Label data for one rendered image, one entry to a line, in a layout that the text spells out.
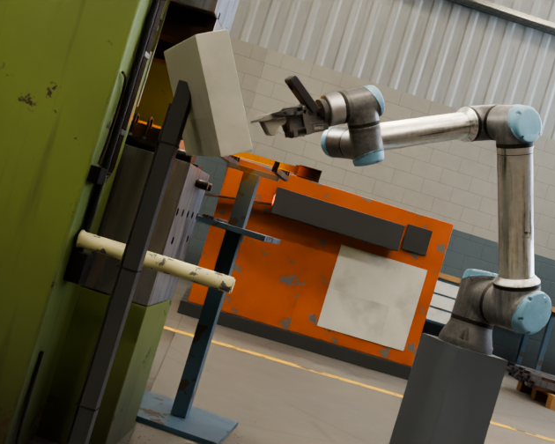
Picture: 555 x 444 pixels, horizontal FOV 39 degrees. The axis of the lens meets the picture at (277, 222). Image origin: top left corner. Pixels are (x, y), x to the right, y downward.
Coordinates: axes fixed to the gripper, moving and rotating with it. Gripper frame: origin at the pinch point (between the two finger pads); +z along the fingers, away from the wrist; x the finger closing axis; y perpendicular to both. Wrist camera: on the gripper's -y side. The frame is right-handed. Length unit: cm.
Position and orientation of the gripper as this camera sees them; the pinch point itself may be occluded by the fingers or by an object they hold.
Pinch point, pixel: (255, 118)
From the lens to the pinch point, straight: 213.0
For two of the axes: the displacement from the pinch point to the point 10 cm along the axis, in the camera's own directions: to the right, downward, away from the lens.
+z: -9.2, 2.4, -3.1
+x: -3.4, -0.9, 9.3
